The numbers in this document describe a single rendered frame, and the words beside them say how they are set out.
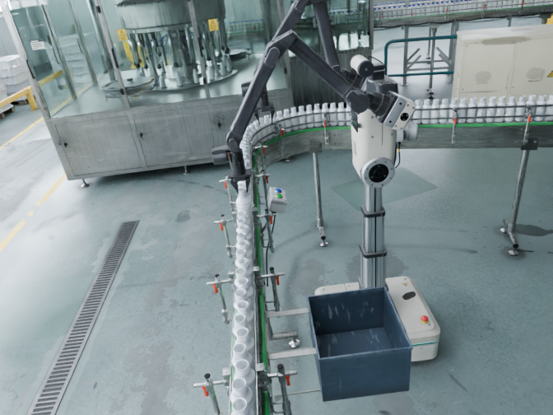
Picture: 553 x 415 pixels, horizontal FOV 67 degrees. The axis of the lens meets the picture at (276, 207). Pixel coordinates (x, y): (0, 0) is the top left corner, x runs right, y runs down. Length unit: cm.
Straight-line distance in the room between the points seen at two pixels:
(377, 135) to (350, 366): 100
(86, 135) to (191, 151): 119
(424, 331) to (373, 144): 112
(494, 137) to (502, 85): 233
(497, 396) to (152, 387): 192
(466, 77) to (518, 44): 58
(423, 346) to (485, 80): 366
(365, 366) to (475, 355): 139
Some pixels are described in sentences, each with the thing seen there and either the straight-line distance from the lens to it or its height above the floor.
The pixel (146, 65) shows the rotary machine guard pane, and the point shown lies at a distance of 499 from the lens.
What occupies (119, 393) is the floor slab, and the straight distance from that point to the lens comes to 289.
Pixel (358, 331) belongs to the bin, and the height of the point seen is 73.
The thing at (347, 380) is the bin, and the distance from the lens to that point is 158.
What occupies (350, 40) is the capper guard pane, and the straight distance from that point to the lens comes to 692.
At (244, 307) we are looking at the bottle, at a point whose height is 116.
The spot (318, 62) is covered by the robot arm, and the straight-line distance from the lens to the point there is 169.
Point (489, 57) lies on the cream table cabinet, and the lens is 551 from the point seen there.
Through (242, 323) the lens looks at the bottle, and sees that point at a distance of 132.
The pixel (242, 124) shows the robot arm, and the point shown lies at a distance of 173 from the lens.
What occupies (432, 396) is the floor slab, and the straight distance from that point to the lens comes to 261.
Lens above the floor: 207
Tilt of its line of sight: 29 degrees down
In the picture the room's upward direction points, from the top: 7 degrees counter-clockwise
